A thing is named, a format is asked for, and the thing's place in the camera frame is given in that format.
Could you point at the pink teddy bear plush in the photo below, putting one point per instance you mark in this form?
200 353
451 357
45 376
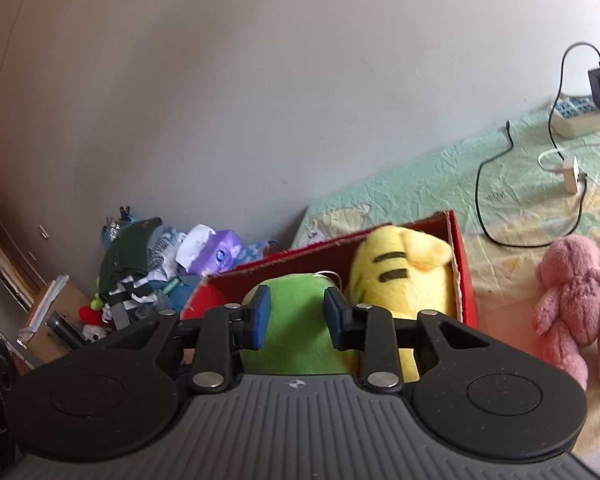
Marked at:
567 316

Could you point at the yellow tiger plush toy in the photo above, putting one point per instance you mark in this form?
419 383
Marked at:
404 271

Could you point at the green plush toy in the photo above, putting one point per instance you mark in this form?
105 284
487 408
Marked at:
297 341

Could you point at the cartoon print bed sheet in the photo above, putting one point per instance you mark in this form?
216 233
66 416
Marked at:
505 201

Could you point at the red cardboard box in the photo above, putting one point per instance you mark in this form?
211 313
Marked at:
333 255

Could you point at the white power strip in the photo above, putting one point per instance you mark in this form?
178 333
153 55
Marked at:
574 117

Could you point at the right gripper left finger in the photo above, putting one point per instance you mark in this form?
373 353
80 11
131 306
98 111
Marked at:
224 332

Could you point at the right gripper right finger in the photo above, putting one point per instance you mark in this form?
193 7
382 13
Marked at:
369 330

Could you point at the white USB charger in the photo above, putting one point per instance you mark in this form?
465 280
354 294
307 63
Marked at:
571 175

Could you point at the green striped garment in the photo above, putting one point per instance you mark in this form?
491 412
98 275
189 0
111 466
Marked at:
124 269

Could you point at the purple tissue pack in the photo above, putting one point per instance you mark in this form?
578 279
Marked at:
218 254

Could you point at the black cylinder flashlight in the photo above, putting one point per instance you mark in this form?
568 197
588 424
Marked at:
65 332

